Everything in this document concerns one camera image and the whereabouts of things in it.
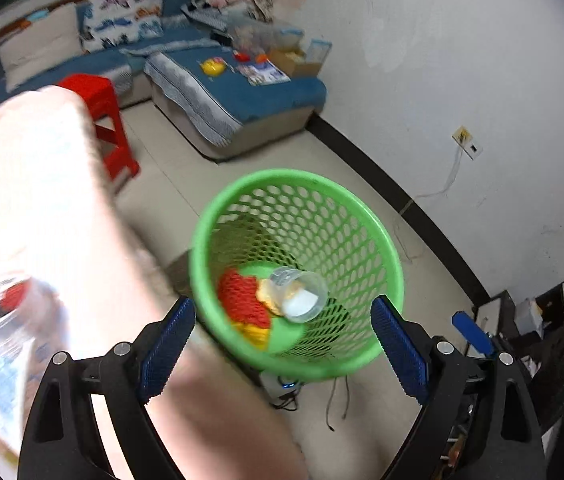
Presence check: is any clear strawberry yogurt cup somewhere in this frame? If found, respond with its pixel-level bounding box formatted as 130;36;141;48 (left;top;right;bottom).
269;266;329;324

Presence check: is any yellow snack wrapper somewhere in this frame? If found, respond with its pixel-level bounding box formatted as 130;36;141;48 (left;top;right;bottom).
232;322;271;351

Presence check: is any red mesh net bag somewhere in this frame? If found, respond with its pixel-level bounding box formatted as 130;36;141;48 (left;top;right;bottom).
217;269;272;330

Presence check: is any bread slice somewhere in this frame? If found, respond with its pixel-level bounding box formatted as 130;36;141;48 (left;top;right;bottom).
256;278;284;318

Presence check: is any blue white milk carton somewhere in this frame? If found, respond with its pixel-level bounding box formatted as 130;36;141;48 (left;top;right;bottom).
0;338;36;454

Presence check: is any round clear lidded container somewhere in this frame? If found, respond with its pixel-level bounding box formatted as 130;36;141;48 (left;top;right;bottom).
0;278;47;334

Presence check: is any white power adapter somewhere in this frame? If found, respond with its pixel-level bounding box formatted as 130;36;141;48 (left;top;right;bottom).
259;372;301;405

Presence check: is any green plastic mesh basket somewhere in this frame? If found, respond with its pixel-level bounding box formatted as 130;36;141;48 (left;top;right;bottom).
189;168;404;382

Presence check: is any peach printed tablecloth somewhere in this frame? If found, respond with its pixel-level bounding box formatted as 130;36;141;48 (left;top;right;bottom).
0;86;309;479

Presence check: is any cardboard box on sofa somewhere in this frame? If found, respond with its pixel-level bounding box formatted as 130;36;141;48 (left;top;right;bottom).
268;49;323;78

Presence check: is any booklet on sofa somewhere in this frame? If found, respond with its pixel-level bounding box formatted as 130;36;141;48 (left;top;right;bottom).
239;61;291;86

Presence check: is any red plastic stool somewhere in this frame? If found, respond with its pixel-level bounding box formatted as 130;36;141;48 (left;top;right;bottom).
58;74;140;180

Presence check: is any blue corner sofa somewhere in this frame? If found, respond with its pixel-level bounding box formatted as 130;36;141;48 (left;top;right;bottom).
0;0;327;159

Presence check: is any clear plastic storage box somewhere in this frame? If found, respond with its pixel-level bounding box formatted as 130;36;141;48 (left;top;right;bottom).
227;16;305;56

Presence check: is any yellow toy on sofa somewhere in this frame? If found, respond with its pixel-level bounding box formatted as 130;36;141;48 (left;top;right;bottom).
199;58;227;77

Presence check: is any beige cushion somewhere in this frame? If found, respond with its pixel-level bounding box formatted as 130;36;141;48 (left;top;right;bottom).
0;3;82;92

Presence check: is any right butterfly print pillow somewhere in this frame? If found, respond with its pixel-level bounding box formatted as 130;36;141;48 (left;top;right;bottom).
78;0;163;53

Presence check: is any wall power socket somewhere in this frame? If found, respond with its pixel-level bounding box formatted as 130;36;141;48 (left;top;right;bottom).
452;126;482;160

